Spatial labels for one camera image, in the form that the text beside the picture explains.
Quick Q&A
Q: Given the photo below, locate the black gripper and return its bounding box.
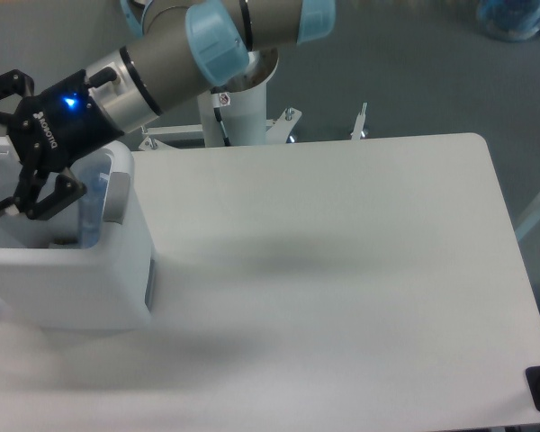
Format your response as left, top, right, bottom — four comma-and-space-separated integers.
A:
0, 69, 124, 221

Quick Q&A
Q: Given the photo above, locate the clear plastic water bottle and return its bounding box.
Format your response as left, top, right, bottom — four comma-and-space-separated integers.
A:
78, 156, 111, 248

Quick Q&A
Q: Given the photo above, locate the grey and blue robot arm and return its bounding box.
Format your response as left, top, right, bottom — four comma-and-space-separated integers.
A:
0, 1, 337, 221

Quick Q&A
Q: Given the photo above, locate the white trash can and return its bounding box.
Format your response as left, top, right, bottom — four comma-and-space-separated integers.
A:
0, 141, 155, 330

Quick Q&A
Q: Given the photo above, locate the blue plastic bag on floor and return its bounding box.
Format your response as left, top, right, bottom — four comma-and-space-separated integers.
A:
475, 1, 540, 42

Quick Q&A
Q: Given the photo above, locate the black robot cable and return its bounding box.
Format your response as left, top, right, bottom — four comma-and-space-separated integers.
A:
210, 87, 233, 148

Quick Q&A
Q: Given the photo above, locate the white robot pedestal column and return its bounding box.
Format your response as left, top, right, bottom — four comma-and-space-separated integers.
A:
196, 47, 280, 148

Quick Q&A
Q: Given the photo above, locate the white pedestal base frame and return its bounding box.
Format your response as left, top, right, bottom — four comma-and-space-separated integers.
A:
137, 103, 370, 152

